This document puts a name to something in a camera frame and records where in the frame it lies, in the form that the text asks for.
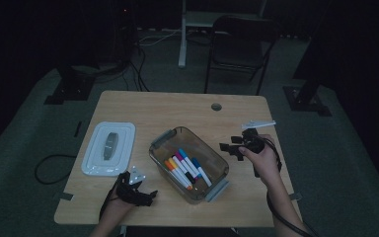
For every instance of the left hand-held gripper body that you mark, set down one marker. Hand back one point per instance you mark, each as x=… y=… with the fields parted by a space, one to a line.
x=126 y=189

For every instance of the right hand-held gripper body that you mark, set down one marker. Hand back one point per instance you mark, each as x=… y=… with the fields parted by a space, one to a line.
x=252 y=141

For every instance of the dark blue marker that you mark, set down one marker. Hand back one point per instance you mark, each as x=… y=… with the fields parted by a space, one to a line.
x=196 y=162

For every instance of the orange marker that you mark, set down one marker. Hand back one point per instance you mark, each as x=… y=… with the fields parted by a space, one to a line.
x=169 y=165

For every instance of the yellow marker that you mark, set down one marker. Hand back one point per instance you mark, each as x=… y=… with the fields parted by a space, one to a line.
x=173 y=162

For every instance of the light blue marker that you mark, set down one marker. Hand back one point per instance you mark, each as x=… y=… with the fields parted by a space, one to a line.
x=183 y=153

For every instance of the black marker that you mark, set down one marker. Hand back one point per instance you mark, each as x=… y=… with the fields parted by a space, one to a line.
x=190 y=177

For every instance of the magenta marker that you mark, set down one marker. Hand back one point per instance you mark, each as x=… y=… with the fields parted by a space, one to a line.
x=179 y=155

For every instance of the clear storage box grey latches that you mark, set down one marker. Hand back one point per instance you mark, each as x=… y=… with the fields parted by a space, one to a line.
x=163 y=138

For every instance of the person's left hand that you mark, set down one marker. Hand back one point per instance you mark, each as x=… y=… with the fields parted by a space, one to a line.
x=118 y=209

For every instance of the person's right hand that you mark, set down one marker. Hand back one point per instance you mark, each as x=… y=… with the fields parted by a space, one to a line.
x=266 y=163

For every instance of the grey tape piece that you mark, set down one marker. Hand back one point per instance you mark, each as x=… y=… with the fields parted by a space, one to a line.
x=296 y=197

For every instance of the small black stick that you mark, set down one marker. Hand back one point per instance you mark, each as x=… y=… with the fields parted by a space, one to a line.
x=77 y=129

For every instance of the black folding chair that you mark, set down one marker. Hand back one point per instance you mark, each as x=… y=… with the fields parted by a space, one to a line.
x=237 y=52

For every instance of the dark equipment with red light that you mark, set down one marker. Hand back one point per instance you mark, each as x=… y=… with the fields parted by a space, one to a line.
x=125 y=19

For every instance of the black stand with base plate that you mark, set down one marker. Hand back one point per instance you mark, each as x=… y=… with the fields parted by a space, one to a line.
x=70 y=87
x=304 y=98

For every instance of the white metal desk frame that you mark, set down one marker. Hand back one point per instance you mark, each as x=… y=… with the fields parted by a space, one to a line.
x=182 y=39

